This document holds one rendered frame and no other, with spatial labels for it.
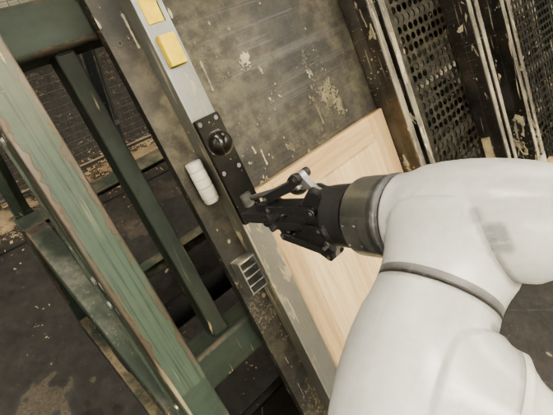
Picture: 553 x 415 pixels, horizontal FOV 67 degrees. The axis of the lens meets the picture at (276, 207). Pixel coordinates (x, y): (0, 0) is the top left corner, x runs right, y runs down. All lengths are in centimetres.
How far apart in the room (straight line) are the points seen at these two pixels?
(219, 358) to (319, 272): 27
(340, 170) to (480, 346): 67
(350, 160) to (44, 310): 194
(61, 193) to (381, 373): 48
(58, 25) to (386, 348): 66
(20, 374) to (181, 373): 169
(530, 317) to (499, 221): 222
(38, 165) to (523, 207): 56
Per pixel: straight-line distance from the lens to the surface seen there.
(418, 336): 32
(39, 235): 170
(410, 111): 108
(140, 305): 68
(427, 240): 34
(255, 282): 79
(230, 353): 87
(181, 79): 73
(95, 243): 65
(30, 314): 254
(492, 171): 36
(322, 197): 48
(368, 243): 43
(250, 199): 73
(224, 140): 60
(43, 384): 230
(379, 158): 104
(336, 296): 95
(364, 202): 42
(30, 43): 76
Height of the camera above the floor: 189
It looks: 44 degrees down
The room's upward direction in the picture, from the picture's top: straight up
